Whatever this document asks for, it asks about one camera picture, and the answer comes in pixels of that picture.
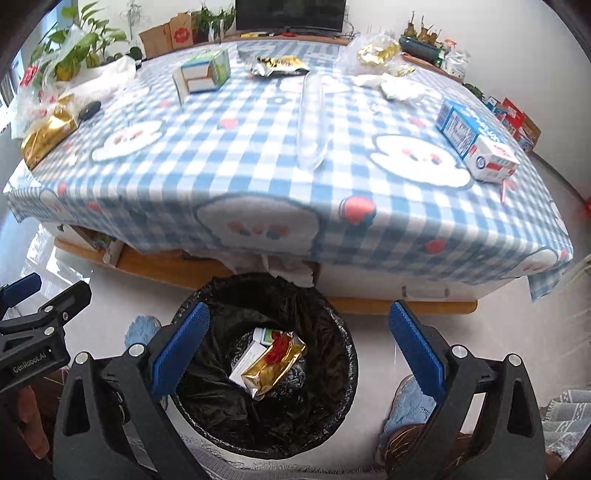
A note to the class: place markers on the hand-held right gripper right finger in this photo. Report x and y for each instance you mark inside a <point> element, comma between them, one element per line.
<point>418,350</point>

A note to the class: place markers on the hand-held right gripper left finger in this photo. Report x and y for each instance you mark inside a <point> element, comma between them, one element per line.
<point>180,350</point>

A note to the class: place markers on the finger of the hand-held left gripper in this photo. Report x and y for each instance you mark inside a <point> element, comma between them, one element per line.
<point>69,297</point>
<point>25,285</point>

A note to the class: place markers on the white pill bottle green label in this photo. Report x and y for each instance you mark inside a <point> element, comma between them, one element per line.
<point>263,334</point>

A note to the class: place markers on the large gold foil bag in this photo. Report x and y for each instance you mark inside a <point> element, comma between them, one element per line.
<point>277,371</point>

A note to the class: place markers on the red mesh net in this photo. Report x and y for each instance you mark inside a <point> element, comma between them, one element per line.
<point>279,348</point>

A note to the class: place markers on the black lined waste bin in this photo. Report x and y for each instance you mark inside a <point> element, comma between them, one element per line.
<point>318,392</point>

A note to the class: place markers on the clear bag of gold wrappers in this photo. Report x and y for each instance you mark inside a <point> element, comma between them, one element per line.
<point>376,53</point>

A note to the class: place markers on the yellow black snack packet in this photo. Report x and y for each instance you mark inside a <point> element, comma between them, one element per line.
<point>277,64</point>

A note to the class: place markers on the person's left hand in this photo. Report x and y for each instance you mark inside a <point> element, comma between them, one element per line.
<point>34,420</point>

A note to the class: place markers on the blue fuzzy slipper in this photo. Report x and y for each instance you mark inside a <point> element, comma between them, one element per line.
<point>141,330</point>
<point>406,406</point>

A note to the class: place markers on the person's foot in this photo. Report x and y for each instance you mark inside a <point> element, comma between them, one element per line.
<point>415,445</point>

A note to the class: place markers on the small gold foil bag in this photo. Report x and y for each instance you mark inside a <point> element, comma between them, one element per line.
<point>44,136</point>

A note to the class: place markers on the grey patterned rug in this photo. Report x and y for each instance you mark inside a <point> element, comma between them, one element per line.
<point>568,420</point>

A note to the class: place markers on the pink drinking straw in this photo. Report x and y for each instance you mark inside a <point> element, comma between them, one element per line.
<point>504,190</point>

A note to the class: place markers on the small black device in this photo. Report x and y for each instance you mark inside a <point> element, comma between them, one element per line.
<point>88,110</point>

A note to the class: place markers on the white plastic bag red print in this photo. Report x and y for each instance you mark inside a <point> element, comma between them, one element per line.
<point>32,92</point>

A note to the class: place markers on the blue checked tablecloth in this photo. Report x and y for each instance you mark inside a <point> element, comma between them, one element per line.
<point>231,152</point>

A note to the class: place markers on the small red object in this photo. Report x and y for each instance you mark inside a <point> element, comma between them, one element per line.
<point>587,207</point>

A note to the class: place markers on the blue white milk carton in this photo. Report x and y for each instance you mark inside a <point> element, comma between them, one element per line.
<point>466,134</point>

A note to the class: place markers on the clear plastic tube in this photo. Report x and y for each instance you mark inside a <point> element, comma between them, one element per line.
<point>311,129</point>

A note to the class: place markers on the light green leafy plant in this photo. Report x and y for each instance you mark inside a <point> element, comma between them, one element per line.
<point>78,41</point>

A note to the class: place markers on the red printed box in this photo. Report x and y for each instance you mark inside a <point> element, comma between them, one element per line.
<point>512,115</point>

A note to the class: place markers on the blue printed box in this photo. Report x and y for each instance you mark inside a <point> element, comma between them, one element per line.
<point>492,105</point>

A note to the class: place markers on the crumpled white tissue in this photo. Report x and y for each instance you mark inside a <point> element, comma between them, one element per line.
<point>369,81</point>
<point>404,90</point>

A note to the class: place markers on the small potted floor plant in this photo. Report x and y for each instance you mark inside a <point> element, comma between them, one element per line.
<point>473,92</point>

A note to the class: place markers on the green white carton box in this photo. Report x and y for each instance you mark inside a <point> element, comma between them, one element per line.
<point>207,69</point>

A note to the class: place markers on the plain brown cardboard box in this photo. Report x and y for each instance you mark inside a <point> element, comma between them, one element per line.
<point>154,41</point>

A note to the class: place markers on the cardboard box red print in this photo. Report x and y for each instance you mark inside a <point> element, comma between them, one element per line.
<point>181,31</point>

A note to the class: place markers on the white paper sack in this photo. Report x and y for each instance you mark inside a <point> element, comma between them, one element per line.
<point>459,62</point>

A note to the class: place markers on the white spray bottle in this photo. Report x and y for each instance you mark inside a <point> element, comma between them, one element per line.
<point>449,50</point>

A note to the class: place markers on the bonsai in teal pot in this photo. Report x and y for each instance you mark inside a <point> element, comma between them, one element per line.
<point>418,44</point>

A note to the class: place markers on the long-leaf potted plant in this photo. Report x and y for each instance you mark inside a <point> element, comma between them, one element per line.
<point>207,21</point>

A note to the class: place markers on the yellow black tool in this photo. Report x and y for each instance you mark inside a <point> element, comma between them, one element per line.
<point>251,34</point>

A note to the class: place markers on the black television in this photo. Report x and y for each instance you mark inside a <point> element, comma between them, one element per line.
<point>291,14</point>

